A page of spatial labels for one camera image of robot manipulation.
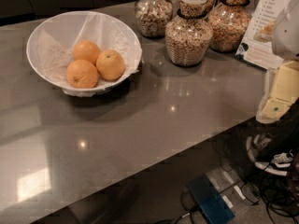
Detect right glass cereal jar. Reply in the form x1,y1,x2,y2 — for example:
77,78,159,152
207,0,251,52

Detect white paper bowl liner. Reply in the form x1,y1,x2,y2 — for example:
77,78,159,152
36,11,143,98

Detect orange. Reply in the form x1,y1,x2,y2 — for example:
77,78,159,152
66,60,99,89
96,49,125,81
73,40,101,64

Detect middle glass cereal jar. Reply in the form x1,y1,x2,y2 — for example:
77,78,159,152
165,0,213,67

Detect left glass cereal jar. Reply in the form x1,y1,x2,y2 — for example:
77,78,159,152
135,0,173,38

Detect blue box on floor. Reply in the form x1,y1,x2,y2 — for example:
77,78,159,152
187,175,235,224

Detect black floor cables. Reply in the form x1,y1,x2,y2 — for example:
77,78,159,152
174,121,299,224

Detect black white sneaker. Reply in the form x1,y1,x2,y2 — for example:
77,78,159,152
246,133,294,176

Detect white bowl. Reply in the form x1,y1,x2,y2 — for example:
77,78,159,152
25,10,143,97

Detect allergens info sign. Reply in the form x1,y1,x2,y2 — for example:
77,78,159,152
235,0,290,69

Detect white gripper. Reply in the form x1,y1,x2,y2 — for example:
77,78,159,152
256,0,299,124

